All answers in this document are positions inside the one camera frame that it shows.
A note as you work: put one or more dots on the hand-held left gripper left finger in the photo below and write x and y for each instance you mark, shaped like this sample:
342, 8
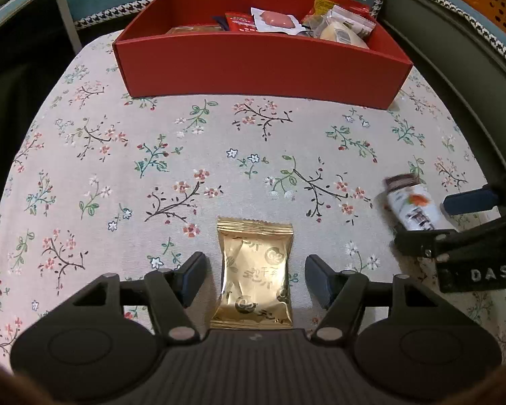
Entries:
192, 277

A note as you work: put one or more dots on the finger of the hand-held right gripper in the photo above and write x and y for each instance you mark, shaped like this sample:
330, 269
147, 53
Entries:
421, 240
468, 202

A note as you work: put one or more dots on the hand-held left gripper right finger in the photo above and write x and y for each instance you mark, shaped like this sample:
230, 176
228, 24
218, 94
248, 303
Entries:
318, 279

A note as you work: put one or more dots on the white and brown snack packet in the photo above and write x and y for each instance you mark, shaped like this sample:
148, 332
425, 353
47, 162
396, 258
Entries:
413, 211

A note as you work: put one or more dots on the gold foil snack packet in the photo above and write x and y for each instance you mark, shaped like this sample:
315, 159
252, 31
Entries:
253, 278

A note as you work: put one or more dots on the round bread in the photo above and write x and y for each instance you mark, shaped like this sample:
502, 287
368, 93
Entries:
341, 33

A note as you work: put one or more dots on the red rectangular box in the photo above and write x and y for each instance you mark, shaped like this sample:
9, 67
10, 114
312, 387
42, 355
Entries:
257, 71

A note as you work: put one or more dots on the red puffed snack bag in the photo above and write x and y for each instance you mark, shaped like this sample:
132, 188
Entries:
324, 2

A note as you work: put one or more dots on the red and green snack packet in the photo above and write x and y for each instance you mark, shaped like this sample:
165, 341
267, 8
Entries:
240, 21

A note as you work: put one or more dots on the clear sausage packet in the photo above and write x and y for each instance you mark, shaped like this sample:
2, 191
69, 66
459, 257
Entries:
276, 19

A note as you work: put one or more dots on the green sofa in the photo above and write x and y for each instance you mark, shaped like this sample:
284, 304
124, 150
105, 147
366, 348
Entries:
447, 71

